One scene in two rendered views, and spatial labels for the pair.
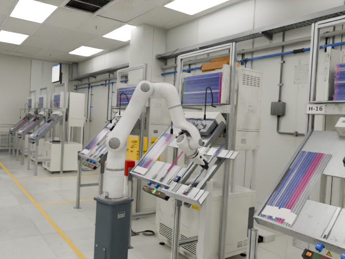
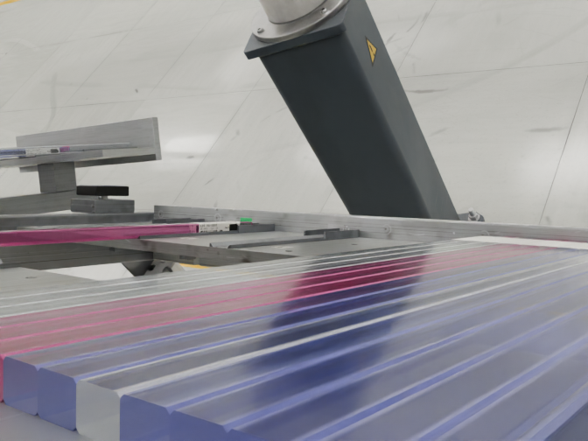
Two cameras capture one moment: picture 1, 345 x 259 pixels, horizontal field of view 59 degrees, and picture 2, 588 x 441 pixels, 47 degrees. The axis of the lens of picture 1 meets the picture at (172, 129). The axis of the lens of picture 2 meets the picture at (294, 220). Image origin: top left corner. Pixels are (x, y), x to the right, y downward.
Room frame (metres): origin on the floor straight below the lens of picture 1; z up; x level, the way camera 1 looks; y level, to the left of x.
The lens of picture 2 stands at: (3.05, 0.08, 1.19)
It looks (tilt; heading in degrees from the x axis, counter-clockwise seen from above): 38 degrees down; 176
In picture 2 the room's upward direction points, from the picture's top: 33 degrees counter-clockwise
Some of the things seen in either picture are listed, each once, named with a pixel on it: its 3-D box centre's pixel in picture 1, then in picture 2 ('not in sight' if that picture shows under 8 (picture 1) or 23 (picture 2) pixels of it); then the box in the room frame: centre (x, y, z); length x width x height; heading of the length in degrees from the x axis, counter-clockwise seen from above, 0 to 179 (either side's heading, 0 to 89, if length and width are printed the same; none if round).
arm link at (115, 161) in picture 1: (116, 150); not in sight; (2.01, 0.36, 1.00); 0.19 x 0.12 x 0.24; 3
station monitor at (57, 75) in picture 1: (58, 74); not in sight; (6.65, 2.53, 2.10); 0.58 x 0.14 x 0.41; 36
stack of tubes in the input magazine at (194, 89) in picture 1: (205, 89); not in sight; (2.81, -0.28, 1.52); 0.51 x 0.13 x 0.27; 36
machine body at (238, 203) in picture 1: (203, 217); not in sight; (2.93, -0.34, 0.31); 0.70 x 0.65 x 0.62; 36
